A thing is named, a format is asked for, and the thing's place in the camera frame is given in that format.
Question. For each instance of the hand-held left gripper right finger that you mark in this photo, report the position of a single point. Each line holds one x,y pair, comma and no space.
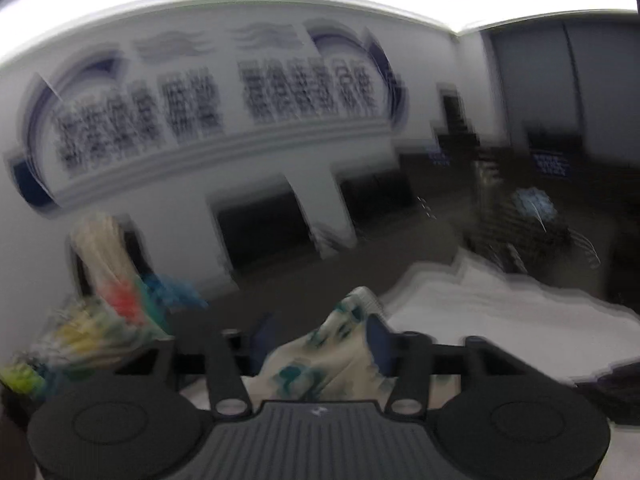
380,347

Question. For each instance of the yellow green object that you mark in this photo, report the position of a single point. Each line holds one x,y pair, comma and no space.
20,380

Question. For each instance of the green storage bag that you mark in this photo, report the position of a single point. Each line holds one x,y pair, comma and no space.
115,320

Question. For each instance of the blue wall lettering sign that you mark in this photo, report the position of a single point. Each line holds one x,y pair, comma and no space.
200,105

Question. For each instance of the black office chair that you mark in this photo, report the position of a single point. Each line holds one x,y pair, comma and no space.
377,195
260,230

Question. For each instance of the white fleece blanket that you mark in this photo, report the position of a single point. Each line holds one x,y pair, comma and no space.
500,315

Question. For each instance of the cream teal floral garment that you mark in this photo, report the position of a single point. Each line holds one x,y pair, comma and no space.
330,355

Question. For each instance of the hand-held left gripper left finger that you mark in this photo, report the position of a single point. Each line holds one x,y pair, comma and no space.
262,340

